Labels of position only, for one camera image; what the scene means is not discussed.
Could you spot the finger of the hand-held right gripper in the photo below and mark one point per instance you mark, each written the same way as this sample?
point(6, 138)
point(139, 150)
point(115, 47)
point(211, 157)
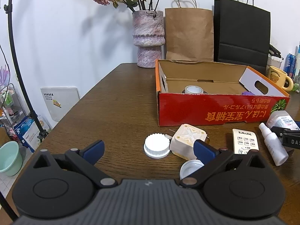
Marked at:
point(279, 131)
point(298, 125)

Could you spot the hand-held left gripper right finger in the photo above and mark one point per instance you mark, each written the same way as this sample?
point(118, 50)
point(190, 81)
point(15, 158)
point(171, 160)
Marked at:
point(205, 152)

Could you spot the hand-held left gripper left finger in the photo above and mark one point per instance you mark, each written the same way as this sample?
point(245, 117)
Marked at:
point(93, 152)

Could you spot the white plastic jar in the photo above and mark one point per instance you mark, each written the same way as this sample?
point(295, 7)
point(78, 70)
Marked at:
point(281, 119)

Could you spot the white spray bottle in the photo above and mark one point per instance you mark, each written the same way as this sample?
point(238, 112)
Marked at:
point(273, 147)

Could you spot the small white lid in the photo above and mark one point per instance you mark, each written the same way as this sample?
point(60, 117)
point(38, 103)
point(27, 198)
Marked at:
point(189, 168)

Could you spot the beige square box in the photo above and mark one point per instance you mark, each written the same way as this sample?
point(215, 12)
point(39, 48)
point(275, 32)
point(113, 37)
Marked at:
point(185, 138)

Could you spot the white remote control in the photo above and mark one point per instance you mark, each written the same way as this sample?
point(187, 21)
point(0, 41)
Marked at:
point(245, 140)

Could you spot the red cardboard box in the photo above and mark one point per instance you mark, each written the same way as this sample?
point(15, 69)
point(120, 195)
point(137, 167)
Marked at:
point(211, 109)

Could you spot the white ribbed cap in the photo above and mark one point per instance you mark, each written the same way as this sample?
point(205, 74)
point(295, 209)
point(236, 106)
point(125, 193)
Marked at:
point(156, 145)

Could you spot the small purple object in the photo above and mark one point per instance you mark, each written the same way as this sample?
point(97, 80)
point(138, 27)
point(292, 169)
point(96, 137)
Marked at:
point(247, 93)

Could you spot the grey tape roll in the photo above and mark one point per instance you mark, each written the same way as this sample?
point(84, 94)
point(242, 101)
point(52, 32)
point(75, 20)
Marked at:
point(193, 89)

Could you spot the small green object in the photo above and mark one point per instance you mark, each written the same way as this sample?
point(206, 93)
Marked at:
point(297, 84)

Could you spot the yellow bear mug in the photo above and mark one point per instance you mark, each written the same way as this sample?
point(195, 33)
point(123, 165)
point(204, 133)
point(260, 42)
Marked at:
point(276, 76)

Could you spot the white bag with round print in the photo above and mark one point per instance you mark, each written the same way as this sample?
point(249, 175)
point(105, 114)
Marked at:
point(44, 124)

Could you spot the white flat board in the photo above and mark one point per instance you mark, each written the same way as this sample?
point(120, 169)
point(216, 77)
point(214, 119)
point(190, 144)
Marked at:
point(61, 103)

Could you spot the blue drink can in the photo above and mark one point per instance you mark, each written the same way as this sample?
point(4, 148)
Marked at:
point(290, 63)

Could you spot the clear bottle with blue cap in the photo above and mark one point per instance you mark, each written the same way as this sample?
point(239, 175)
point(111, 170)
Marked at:
point(298, 58)

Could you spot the clear container with black lid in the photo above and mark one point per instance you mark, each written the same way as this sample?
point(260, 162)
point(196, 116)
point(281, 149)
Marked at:
point(274, 61)

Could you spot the blue and white bag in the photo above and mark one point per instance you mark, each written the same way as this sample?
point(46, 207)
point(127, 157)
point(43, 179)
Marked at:
point(27, 133)

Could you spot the green plastic basin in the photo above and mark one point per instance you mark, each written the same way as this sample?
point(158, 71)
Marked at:
point(9, 157)

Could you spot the metal storage rack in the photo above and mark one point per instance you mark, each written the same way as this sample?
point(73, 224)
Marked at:
point(9, 112)

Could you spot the black paper bag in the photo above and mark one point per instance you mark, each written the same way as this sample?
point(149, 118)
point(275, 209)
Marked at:
point(241, 39)

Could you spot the purple feathery decoration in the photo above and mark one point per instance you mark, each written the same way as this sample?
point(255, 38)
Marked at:
point(4, 75)

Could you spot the brown paper bag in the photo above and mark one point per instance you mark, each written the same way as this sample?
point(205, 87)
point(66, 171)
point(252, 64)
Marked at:
point(187, 35)

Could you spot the pink marbled ceramic vase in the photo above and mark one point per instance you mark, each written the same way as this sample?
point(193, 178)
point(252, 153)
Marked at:
point(147, 39)

